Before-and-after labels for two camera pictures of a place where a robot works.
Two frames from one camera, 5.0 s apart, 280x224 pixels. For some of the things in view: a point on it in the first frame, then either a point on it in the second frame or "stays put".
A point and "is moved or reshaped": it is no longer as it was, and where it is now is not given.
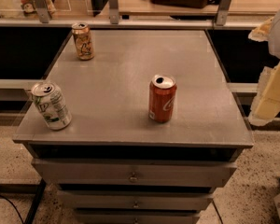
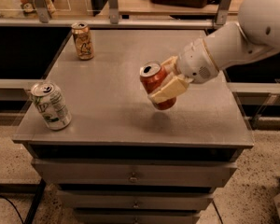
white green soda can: (50, 100) stays put
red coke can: (161, 97) is moved or reshaped
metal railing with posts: (223, 14) stays put
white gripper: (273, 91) to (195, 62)
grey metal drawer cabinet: (114, 163) stays put
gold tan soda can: (83, 40) stays put
